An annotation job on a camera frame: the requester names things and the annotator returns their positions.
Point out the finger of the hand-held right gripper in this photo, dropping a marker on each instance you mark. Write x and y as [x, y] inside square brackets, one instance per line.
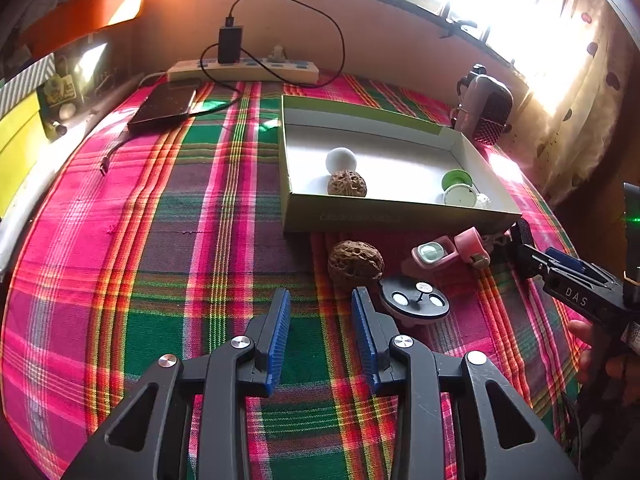
[565, 259]
[537, 261]

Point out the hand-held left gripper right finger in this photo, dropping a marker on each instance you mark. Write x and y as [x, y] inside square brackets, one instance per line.
[362, 340]

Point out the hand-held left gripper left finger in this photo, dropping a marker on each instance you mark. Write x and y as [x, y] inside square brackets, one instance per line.
[280, 340]

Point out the black round disc gadget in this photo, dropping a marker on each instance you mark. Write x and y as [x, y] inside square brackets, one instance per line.
[414, 302]

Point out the pink clip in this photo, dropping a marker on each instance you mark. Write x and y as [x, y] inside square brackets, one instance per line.
[472, 245]

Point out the brown walnut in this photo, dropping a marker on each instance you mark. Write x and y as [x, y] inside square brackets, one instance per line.
[347, 183]
[356, 262]

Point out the pink case with mint oval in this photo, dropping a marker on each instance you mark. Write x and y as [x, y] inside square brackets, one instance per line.
[432, 252]

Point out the green white spool toy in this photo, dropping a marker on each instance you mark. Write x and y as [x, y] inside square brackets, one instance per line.
[457, 187]

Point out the white round knob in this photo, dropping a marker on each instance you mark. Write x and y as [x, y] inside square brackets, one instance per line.
[340, 160]

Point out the green cardboard box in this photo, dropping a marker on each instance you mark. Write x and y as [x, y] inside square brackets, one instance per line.
[380, 145]

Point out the person's right hand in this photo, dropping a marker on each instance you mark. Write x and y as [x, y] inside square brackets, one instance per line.
[592, 355]

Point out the plaid pink green tablecloth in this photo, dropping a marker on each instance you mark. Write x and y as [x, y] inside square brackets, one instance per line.
[175, 270]

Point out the small grey heater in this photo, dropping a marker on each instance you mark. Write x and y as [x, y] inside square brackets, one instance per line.
[487, 110]

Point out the cream spotted curtain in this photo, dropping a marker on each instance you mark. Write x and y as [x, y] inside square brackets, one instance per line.
[590, 85]

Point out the black window latch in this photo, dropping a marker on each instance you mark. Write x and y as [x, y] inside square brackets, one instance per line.
[460, 25]

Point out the black power bank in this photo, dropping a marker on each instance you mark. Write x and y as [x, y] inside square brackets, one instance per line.
[165, 107]

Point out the cream power strip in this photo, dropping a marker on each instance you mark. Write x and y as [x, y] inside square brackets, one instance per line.
[240, 67]

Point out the small pale figurine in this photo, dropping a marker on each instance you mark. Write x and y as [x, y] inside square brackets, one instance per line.
[276, 53]

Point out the black charger adapter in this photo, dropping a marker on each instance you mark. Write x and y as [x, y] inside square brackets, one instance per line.
[230, 46]

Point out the small labelled jar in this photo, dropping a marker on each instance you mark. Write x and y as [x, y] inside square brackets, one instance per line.
[61, 90]

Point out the yellow box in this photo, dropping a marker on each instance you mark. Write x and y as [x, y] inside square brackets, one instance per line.
[17, 135]

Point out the green striped box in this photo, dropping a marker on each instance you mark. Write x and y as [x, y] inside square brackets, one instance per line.
[25, 80]

